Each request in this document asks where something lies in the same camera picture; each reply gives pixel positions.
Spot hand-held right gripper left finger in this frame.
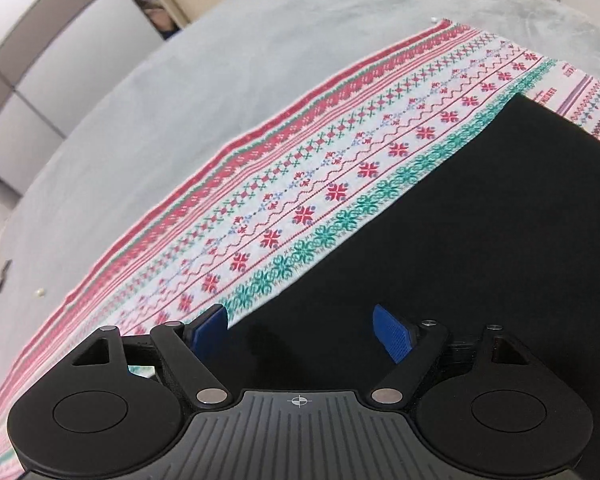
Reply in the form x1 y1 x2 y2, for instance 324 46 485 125
72 304 231 408

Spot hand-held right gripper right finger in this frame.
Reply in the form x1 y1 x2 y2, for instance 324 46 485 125
370 304 533 407

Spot black pants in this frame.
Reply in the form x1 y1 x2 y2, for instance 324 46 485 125
227 94 600 480

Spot red green patterned blanket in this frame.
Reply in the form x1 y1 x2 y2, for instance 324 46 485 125
0 17 600 480

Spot grey bed cover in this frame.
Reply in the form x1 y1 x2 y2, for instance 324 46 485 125
0 0 600 411

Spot white wardrobe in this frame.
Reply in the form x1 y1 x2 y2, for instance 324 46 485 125
0 0 191 196

